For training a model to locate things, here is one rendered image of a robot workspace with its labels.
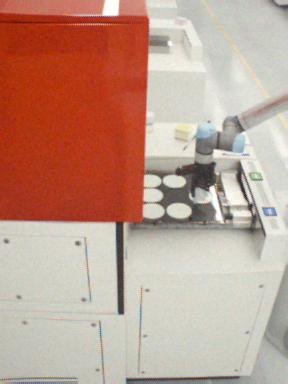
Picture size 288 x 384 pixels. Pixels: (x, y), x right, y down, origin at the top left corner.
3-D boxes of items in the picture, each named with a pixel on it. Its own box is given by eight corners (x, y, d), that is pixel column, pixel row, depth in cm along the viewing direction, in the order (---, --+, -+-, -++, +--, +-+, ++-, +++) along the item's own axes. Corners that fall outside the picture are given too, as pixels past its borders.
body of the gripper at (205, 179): (208, 194, 188) (212, 168, 181) (189, 188, 191) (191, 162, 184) (215, 184, 194) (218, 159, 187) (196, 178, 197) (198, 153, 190)
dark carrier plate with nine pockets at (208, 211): (136, 221, 189) (136, 220, 188) (134, 173, 217) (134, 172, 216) (222, 221, 190) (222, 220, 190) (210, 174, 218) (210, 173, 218)
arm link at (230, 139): (245, 127, 182) (218, 123, 183) (245, 140, 173) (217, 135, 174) (243, 144, 186) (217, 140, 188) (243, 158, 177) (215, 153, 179)
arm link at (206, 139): (217, 131, 173) (195, 128, 174) (215, 157, 179) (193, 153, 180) (218, 123, 179) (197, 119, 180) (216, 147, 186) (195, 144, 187)
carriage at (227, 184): (232, 228, 194) (233, 222, 192) (219, 179, 223) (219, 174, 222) (250, 228, 194) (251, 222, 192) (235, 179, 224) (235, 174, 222)
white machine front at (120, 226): (118, 314, 158) (116, 224, 135) (119, 182, 224) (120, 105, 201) (127, 314, 158) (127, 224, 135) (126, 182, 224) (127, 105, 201)
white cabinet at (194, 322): (125, 388, 222) (125, 276, 174) (124, 261, 300) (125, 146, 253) (251, 386, 224) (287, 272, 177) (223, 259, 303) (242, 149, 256)
